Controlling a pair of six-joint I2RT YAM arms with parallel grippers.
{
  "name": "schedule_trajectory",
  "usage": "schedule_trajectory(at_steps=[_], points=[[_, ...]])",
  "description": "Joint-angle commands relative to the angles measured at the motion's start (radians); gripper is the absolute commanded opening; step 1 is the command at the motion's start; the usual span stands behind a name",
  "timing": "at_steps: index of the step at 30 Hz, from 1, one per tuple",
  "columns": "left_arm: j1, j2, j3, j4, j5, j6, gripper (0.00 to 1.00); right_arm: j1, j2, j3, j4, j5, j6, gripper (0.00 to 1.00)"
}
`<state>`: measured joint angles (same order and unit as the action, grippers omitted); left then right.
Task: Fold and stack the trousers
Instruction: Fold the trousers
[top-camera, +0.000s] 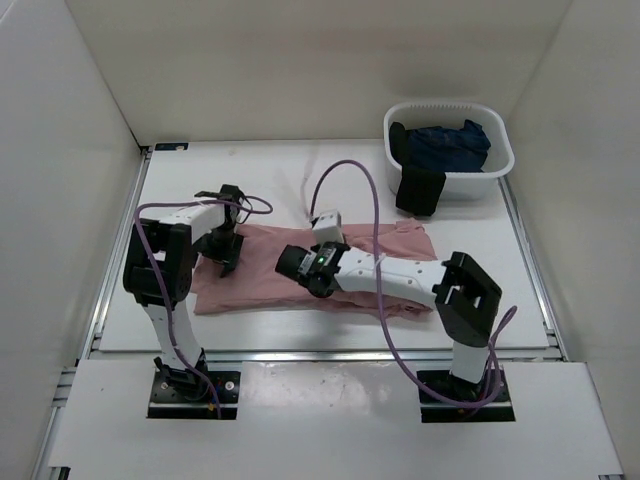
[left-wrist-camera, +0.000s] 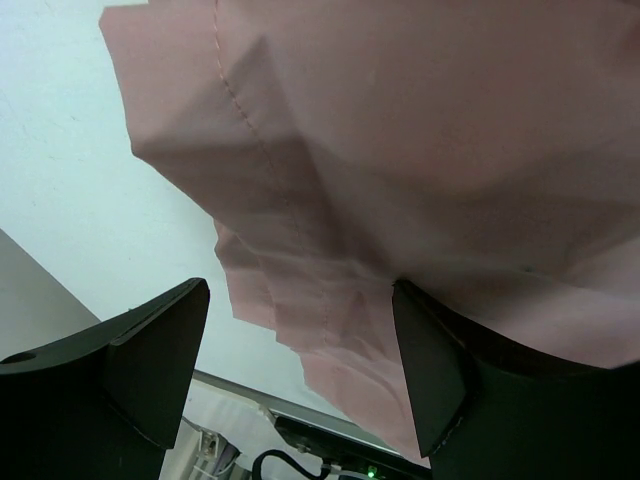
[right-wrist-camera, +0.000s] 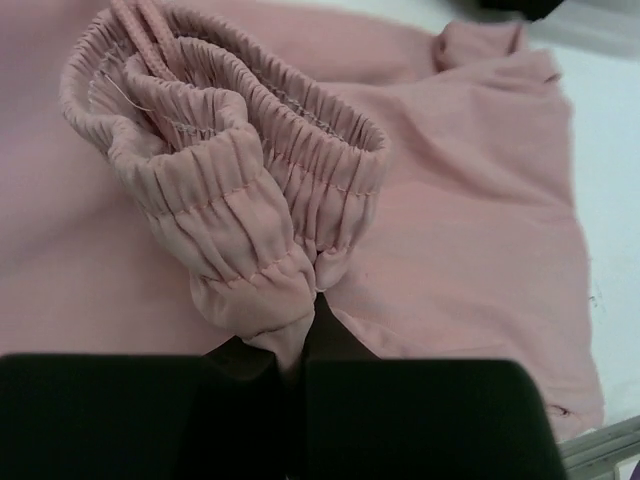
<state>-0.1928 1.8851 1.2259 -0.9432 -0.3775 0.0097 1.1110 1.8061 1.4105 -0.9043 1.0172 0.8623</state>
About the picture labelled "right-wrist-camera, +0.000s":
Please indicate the pink trousers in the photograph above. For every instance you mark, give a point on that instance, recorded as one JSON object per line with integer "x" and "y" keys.
{"x": 175, "y": 174}

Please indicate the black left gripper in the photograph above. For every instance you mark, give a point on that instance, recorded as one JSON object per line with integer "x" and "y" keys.
{"x": 529, "y": 10}

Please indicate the aluminium table frame rail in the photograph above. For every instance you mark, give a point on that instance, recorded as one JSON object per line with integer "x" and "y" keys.
{"x": 607, "y": 453}

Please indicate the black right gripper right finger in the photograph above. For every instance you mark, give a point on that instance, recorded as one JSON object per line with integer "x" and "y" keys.
{"x": 367, "y": 418}

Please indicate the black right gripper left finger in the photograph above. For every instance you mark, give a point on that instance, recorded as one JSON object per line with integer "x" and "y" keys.
{"x": 92, "y": 416}

